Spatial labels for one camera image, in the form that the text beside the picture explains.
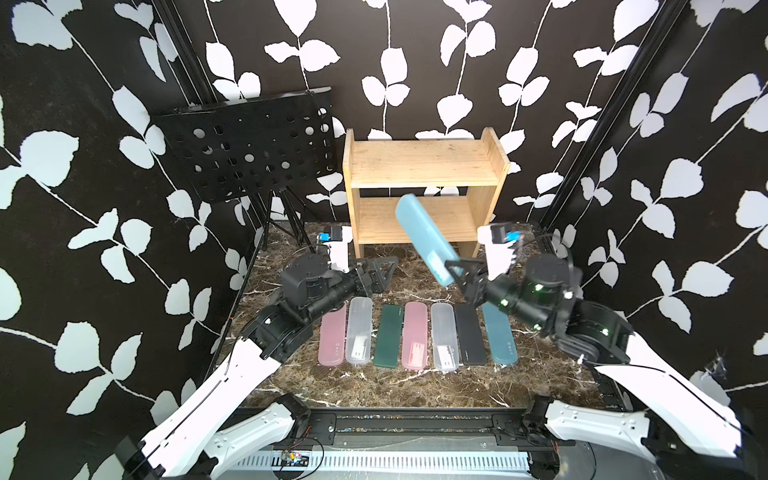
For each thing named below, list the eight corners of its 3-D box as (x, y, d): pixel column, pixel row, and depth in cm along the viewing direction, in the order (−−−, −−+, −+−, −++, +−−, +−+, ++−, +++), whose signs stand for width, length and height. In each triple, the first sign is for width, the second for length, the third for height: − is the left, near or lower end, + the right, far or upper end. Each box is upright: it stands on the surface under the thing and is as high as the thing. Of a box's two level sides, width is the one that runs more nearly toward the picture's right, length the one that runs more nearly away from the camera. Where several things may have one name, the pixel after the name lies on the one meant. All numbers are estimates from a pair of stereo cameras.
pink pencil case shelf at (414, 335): (400, 368, 86) (400, 366, 84) (403, 304, 99) (403, 301, 98) (426, 370, 86) (427, 368, 84) (426, 305, 99) (427, 302, 98)
